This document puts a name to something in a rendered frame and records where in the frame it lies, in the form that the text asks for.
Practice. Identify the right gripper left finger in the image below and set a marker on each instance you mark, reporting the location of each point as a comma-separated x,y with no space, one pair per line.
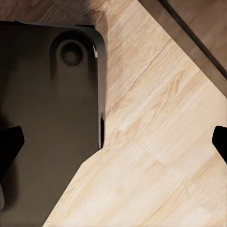
11,142

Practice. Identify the oven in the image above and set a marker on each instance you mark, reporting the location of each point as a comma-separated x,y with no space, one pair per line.
199,27

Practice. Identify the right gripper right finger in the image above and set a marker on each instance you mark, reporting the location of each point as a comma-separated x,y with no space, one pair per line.
219,140

